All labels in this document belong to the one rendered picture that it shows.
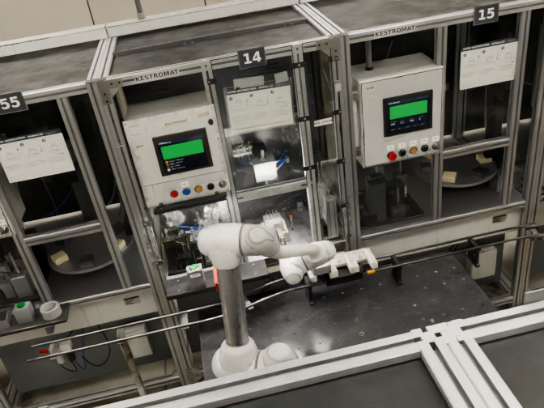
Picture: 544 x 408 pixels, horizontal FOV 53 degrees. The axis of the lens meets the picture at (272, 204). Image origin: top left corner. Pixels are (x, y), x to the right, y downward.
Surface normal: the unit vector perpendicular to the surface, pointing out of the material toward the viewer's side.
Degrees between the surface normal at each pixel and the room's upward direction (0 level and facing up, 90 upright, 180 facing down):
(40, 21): 90
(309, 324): 0
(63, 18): 90
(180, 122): 90
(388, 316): 0
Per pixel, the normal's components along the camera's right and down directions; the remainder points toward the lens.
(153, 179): 0.18, 0.49
